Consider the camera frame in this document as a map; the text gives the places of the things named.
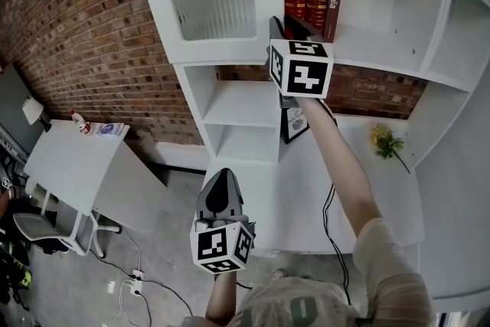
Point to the person's right forearm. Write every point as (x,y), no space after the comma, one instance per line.
(337,164)

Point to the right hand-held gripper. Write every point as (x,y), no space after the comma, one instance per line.
(306,76)

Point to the small white table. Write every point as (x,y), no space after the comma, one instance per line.
(76,161)

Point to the person's left forearm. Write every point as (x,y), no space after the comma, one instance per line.
(221,295)

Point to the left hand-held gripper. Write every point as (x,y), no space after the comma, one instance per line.
(212,245)

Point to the white power strip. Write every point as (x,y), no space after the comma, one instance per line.
(136,281)

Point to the person's light t-shirt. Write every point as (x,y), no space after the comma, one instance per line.
(383,279)

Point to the yellow flower bunch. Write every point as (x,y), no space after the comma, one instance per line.
(384,141)

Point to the person's shoe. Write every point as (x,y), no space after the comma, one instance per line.
(278,274)

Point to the grey partition panel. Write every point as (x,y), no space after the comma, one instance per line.
(15,107)

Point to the white glass cabinet door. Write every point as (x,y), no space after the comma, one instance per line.
(214,50)

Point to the white table top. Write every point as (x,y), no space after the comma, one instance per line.
(291,195)

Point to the white table lamp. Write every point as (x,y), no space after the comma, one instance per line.
(32,109)

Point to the red-capped plastic bottle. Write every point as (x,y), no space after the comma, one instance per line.
(81,123)

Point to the white office chair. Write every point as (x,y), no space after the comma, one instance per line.
(42,227)

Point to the black picture frame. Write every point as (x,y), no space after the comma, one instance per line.
(295,126)

